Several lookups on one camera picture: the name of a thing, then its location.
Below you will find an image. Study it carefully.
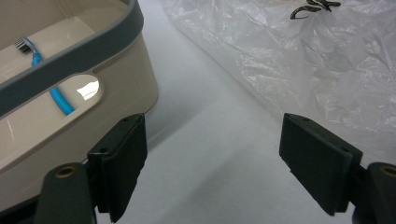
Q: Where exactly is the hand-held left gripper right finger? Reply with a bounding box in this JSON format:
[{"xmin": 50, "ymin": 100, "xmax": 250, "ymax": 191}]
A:
[{"xmin": 278, "ymin": 112, "xmax": 364, "ymax": 217}]

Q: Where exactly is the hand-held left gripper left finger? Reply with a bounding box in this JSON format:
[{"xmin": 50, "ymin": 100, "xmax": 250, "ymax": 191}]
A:
[{"xmin": 87, "ymin": 113, "xmax": 149, "ymax": 224}]

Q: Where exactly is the beige basket with grey rim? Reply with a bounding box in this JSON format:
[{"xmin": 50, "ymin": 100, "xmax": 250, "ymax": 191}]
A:
[{"xmin": 0, "ymin": 0, "xmax": 160, "ymax": 217}]

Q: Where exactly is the blue toothbrush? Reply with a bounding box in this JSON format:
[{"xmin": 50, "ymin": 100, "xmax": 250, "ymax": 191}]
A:
[{"xmin": 13, "ymin": 35, "xmax": 77, "ymax": 117}]

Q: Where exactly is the clear plastic bag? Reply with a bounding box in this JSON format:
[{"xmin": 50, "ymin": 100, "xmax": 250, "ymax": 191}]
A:
[{"xmin": 162, "ymin": 0, "xmax": 396, "ymax": 157}]

